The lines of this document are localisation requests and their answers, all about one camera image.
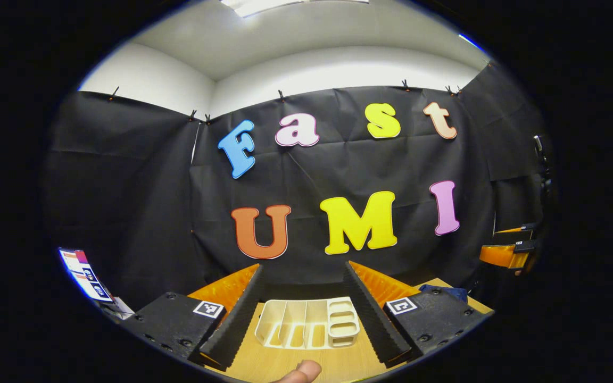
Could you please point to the ceiling light panel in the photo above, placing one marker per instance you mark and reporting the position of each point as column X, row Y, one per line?
column 285, row 4

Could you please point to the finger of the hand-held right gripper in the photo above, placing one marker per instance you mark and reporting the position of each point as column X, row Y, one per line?
column 503, row 255
column 519, row 232

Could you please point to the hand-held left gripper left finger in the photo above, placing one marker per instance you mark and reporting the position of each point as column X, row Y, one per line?
column 237, row 316

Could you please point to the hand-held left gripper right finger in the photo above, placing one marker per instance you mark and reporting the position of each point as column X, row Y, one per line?
column 370, row 314

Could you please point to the white plastic bookshelf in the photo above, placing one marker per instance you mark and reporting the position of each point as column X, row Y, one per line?
column 341, row 324

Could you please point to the blue schoolbag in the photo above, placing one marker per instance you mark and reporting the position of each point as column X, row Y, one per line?
column 445, row 292

